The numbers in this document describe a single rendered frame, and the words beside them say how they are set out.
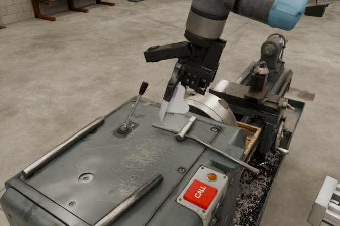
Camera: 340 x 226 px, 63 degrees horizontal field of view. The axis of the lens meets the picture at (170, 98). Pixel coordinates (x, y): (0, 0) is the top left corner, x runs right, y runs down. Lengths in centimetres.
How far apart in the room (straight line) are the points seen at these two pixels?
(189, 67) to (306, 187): 217
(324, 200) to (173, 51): 62
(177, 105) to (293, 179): 214
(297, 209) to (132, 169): 186
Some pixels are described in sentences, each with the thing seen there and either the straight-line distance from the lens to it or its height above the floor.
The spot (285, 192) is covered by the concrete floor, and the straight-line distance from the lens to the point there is 253.
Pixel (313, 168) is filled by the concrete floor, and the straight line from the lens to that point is 285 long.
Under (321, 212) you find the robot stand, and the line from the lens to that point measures 96.
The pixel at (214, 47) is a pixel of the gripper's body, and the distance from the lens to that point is 57.
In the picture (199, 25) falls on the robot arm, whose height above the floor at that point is 163.
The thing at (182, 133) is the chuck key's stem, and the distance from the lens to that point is 82.
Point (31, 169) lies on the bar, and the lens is 79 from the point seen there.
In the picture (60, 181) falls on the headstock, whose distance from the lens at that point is 76.
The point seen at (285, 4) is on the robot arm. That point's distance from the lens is 51.
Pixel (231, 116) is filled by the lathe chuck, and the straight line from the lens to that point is 110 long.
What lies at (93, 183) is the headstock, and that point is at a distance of 73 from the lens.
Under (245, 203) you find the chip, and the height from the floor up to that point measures 58.
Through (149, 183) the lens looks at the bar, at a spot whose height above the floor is 128.
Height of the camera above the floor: 177
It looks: 30 degrees down
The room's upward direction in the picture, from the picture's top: straight up
